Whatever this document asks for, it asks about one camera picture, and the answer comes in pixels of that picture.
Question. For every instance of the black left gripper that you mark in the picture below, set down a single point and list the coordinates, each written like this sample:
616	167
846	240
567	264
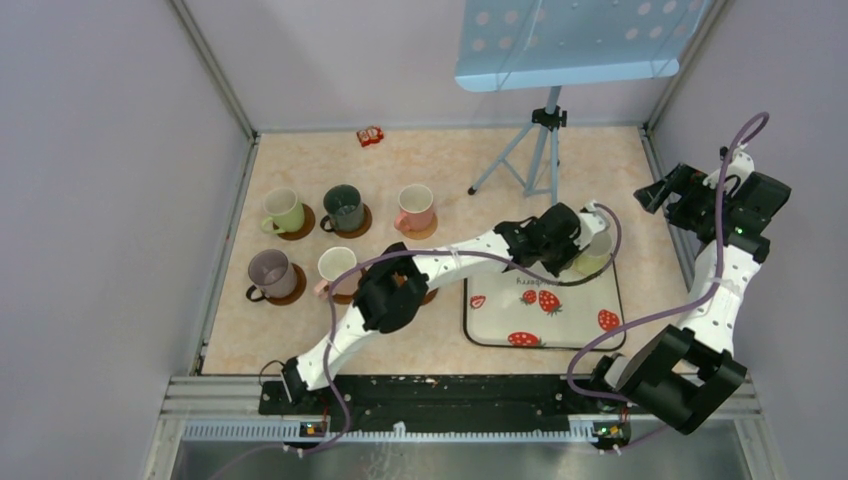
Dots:
572	250

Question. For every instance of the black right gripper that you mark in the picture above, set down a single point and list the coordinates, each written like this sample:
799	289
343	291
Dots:
652	196

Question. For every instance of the yellow mug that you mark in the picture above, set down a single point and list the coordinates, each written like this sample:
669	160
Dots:
596	255

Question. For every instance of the white strawberry tray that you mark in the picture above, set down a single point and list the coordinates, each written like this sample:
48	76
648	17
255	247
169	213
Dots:
514	310

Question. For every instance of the brown wooden coaster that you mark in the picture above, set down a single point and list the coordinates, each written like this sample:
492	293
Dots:
295	224
295	291
362	230
344	297
430	296

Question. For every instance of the woven rattan coaster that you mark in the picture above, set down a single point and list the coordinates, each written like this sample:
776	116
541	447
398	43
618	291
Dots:
424	233

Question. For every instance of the dark green mug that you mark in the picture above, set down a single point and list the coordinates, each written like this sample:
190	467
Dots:
344	209

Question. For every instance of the pink white mug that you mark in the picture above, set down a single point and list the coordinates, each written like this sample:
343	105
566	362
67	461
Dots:
332	264

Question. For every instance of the purple mug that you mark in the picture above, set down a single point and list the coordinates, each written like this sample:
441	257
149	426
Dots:
272	276

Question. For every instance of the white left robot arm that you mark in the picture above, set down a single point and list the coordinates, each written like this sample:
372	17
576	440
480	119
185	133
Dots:
393	286

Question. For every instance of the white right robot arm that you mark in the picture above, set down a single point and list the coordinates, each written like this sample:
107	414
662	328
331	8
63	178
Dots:
687	371

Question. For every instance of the light blue music stand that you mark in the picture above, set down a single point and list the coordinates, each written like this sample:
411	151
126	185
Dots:
518	45

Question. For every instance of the small red box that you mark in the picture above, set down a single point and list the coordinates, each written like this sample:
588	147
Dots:
370	135

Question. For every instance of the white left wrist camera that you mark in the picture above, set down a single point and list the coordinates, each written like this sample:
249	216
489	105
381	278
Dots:
591	223

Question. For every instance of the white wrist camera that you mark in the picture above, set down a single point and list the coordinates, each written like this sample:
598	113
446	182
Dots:
739	168
591	223

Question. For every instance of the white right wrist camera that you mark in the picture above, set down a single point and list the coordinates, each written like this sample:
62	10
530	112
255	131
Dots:
739	168

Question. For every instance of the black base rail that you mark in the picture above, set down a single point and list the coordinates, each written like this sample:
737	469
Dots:
440	404

